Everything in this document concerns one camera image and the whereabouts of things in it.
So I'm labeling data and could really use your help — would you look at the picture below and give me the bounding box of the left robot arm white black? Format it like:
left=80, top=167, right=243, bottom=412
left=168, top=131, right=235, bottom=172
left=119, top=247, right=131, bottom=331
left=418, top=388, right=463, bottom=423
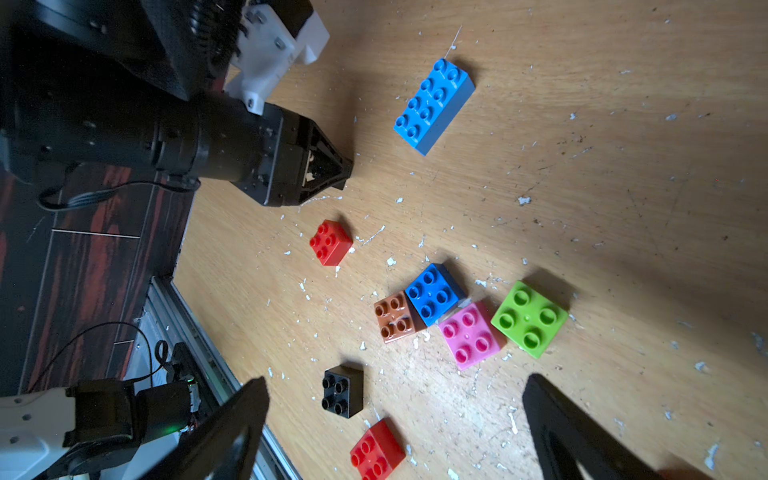
left=1, top=92, right=353, bottom=479

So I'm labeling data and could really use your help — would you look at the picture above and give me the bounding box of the orange brown lego brick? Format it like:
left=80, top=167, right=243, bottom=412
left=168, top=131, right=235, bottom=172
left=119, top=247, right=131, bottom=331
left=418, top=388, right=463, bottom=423
left=374, top=290, right=426, bottom=344

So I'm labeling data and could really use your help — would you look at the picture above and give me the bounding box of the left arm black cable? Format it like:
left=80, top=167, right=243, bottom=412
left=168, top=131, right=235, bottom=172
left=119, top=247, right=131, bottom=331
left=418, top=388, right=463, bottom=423
left=26, top=173, right=199, bottom=391

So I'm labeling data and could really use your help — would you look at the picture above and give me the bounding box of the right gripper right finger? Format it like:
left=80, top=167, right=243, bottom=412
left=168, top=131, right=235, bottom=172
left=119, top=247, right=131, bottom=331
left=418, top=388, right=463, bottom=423
left=523, top=373, right=661, bottom=479

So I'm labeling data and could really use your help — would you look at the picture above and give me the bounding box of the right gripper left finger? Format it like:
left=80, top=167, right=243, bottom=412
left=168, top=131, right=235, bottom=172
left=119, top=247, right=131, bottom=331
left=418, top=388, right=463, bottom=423
left=143, top=377, right=269, bottom=479

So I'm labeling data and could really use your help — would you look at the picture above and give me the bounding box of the green square lego brick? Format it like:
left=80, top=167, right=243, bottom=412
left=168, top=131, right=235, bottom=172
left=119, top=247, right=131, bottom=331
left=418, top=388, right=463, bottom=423
left=491, top=281, right=569, bottom=359

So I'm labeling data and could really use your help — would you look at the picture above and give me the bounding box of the black lego brick lower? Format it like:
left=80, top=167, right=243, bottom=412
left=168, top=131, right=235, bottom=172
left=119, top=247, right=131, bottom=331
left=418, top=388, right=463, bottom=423
left=321, top=365, right=364, bottom=419

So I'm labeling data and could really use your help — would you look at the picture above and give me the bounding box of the blue square lego brick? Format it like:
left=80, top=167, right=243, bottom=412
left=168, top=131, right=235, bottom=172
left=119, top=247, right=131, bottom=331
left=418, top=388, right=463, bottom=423
left=405, top=263, right=466, bottom=327

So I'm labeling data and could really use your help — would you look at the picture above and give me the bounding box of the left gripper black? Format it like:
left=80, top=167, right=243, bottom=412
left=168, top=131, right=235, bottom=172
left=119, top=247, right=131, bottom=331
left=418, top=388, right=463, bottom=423
left=1, top=89, right=353, bottom=207

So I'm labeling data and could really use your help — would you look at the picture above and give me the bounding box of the pink square lego brick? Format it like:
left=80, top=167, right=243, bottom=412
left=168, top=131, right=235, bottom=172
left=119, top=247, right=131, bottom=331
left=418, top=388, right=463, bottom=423
left=439, top=301, right=506, bottom=371

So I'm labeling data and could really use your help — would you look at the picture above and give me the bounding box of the light blue long lego brick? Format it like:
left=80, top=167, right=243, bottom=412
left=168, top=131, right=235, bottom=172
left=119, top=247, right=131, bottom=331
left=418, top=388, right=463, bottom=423
left=393, top=58, right=475, bottom=156

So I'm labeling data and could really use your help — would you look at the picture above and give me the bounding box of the aluminium front rail frame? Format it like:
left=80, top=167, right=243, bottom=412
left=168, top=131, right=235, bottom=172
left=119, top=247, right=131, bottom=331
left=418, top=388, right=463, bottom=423
left=121, top=277, right=302, bottom=479

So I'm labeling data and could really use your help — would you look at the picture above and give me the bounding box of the red orange lego brick lower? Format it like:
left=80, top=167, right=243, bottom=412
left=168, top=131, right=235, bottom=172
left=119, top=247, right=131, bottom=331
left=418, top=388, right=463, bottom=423
left=349, top=419, right=406, bottom=480

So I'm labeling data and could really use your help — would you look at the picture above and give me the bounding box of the red lego brick small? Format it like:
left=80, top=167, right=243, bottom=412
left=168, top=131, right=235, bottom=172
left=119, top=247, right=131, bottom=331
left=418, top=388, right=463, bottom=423
left=309, top=220, right=353, bottom=266

